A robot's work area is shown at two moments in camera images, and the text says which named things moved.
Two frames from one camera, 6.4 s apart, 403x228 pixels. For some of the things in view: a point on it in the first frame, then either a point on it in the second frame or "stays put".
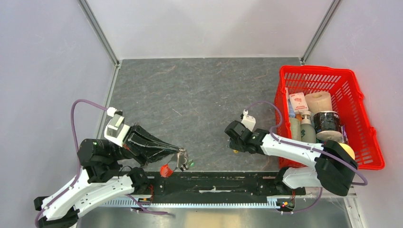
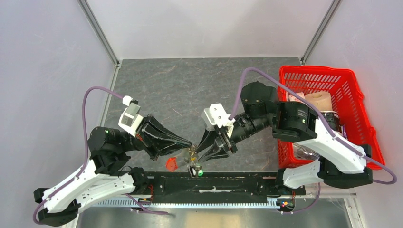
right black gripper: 234,146 → 210,137
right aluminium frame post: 321,31 stays put
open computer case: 263,184 stays put
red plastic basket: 347,98 stays put
